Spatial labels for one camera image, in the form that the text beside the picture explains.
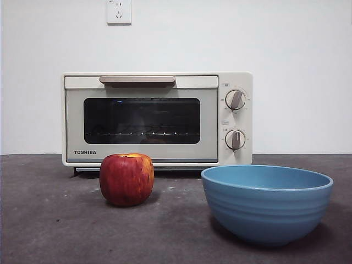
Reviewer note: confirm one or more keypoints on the temperature knob with taupe grip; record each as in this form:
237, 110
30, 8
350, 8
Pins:
235, 100

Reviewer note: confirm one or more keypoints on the red apple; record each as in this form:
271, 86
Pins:
126, 181

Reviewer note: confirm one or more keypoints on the white wall socket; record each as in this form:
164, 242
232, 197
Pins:
119, 12

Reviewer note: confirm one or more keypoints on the timer knob with taupe grip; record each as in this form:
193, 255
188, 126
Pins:
235, 139

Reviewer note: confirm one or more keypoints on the blue ribbed bowl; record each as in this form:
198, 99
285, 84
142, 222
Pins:
266, 214

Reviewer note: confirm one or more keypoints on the cream Toshiba toaster oven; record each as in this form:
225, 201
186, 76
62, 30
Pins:
247, 82

